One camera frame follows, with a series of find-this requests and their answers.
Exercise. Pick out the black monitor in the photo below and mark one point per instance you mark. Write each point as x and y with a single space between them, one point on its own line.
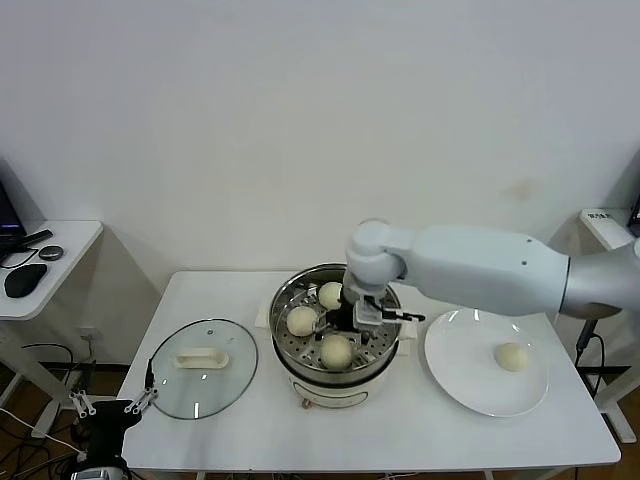
635 210

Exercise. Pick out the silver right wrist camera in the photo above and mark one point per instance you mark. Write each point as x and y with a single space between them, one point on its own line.
367 312

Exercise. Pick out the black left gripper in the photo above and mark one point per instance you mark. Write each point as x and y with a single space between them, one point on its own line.
110 417

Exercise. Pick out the black laptop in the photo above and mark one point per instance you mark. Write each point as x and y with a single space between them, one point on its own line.
7 215

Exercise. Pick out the white steamed baozi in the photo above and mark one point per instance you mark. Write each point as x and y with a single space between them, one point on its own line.
511 357
336 351
301 321
330 295

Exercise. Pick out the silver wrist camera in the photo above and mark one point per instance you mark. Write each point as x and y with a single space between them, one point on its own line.
97 472
367 312

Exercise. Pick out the printed label sticker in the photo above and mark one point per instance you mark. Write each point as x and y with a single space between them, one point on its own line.
600 216

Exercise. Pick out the round grey puck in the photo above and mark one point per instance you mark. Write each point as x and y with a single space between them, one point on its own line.
51 252

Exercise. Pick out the black computer mouse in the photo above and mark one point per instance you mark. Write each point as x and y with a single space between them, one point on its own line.
25 280

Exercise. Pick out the white electric cooker pot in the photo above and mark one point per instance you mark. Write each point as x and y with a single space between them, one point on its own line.
340 395

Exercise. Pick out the white side table with label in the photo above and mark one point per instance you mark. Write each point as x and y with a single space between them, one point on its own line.
605 230

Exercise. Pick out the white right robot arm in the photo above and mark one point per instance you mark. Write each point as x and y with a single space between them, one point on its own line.
475 265

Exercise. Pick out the white power strip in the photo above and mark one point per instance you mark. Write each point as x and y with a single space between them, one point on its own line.
82 456

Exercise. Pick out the black remote stick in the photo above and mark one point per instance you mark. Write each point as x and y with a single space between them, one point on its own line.
37 237

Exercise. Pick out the white wall outlet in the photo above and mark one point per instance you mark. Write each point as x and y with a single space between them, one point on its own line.
91 334

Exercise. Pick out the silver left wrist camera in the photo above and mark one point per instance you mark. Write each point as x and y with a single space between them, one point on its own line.
97 472

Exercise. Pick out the stainless steel steamer basket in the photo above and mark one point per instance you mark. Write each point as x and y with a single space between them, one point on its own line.
300 355

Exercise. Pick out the white round plate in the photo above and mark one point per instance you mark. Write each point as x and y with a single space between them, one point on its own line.
460 360

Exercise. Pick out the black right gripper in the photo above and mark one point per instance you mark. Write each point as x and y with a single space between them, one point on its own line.
344 315

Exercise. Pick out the white side table with laptop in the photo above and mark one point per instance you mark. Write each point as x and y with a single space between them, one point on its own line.
75 240

